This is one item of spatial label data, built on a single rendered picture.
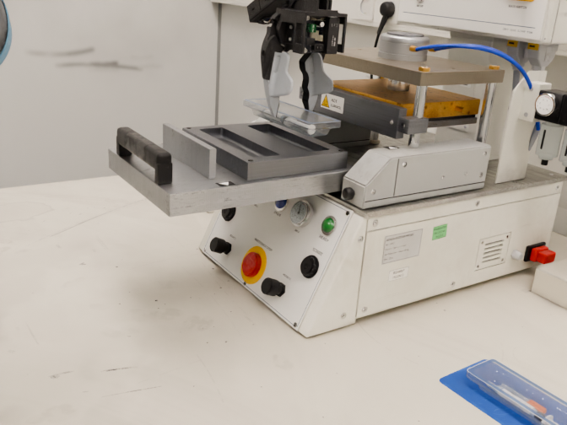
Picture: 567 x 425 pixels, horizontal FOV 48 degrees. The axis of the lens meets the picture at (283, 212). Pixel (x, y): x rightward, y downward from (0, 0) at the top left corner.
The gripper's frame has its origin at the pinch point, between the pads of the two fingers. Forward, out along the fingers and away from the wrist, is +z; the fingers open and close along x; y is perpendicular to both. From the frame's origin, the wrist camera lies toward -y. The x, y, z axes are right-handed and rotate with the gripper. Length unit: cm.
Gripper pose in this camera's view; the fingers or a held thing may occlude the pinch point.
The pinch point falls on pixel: (289, 106)
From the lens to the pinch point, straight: 95.3
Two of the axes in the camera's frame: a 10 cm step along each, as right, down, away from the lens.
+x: 8.3, -1.4, 5.3
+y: 5.5, 3.2, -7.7
